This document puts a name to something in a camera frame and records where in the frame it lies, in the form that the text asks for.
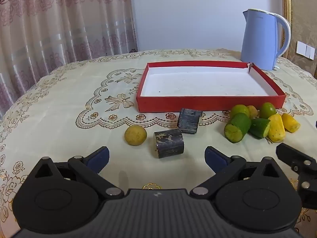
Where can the red cardboard box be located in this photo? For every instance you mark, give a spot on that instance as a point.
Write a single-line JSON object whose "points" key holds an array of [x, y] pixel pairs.
{"points": [[198, 104]]}

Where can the yellow banana piece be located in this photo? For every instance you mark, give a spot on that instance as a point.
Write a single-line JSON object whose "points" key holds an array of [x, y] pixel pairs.
{"points": [[290, 123], [276, 127]]}

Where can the green round lime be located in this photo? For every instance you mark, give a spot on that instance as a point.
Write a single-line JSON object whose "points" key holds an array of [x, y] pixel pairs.
{"points": [[267, 109], [239, 110]]}

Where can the blue electric kettle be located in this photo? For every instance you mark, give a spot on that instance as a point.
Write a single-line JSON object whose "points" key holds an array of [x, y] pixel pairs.
{"points": [[257, 42]]}

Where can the gold curved frame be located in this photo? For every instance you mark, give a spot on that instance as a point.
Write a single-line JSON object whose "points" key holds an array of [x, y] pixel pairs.
{"points": [[287, 5]]}

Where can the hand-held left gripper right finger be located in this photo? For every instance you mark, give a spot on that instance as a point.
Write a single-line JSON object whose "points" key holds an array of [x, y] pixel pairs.
{"points": [[215, 158]]}

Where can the green cucumber piece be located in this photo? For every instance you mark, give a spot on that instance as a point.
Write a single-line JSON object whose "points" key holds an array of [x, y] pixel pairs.
{"points": [[239, 126], [260, 127]]}

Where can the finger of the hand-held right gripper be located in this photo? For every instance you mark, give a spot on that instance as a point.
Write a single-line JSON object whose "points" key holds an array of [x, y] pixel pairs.
{"points": [[287, 152]]}

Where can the white wall switch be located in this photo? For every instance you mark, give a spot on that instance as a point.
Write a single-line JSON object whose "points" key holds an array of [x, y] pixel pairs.
{"points": [[305, 49]]}

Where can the small yellow lemon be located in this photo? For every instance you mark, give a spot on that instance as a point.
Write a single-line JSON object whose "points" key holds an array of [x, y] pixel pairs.
{"points": [[135, 135]]}

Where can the brown longan with stem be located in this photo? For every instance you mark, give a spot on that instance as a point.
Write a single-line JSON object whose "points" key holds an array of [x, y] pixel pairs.
{"points": [[253, 111]]}

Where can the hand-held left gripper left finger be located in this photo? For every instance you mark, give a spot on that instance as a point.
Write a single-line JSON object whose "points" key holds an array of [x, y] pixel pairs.
{"points": [[99, 158]]}

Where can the pink patterned curtain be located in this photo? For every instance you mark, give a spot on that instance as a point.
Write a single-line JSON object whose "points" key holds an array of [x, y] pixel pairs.
{"points": [[62, 24]]}

